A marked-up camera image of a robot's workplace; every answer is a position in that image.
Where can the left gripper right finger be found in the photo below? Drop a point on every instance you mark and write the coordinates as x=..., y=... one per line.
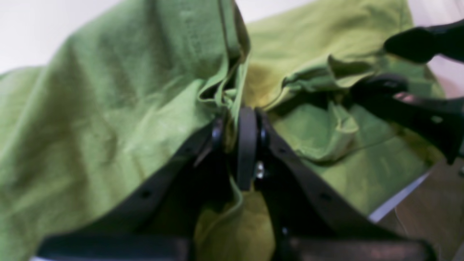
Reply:
x=310, y=220

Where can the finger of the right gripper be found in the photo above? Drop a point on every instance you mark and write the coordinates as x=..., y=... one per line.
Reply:
x=421, y=44
x=438, y=121

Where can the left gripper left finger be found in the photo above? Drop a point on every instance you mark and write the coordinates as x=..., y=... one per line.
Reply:
x=157, y=221

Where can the green T-shirt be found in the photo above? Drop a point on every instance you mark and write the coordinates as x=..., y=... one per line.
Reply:
x=126, y=90

